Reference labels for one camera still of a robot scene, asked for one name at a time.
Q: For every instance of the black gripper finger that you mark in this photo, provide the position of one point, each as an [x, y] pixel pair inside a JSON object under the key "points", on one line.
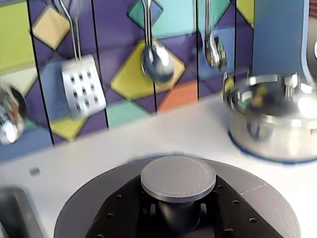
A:
{"points": [[123, 213], [227, 215]]}

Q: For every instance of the grey stove burner disc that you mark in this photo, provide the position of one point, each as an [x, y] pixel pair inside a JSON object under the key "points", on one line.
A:
{"points": [[177, 176]]}

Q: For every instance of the shiny steel pot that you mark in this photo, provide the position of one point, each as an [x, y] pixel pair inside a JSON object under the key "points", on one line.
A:
{"points": [[272, 119]]}

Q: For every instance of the gray sink basin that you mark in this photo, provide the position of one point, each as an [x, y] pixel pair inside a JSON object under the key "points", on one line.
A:
{"points": [[15, 213]]}

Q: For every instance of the steel slotted spatula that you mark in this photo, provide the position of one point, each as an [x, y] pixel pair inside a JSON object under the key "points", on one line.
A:
{"points": [[83, 86]]}

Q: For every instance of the shiny steel round vessel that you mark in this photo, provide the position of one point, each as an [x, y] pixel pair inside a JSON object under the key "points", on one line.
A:
{"points": [[11, 114]]}

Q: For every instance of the steel ladle spoon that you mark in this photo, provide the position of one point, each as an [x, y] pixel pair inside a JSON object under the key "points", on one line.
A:
{"points": [[157, 62]]}

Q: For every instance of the hanging metal spoon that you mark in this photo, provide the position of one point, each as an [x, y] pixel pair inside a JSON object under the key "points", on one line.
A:
{"points": [[214, 52]]}

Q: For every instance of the colourful geometric backsplash panel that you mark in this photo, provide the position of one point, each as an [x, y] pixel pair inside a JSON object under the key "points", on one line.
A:
{"points": [[123, 32]]}

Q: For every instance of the blue appliance with black window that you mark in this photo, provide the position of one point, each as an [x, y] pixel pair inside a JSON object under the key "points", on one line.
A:
{"points": [[277, 37]]}

